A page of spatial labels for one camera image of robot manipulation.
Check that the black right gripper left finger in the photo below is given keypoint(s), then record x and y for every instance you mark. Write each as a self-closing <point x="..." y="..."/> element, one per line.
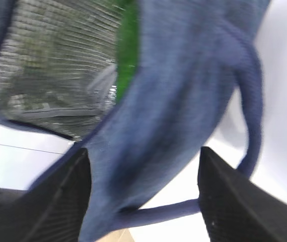
<point x="54" y="209"/>

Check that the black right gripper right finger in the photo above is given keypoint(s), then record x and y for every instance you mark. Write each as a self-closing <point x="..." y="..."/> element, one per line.
<point x="235" y="209"/>

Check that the dark blue lunch bag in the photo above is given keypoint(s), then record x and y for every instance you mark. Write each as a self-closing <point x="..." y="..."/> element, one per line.
<point x="192" y="54"/>

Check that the green cucumber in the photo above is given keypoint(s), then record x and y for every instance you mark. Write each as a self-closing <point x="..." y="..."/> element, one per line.
<point x="127" y="49"/>

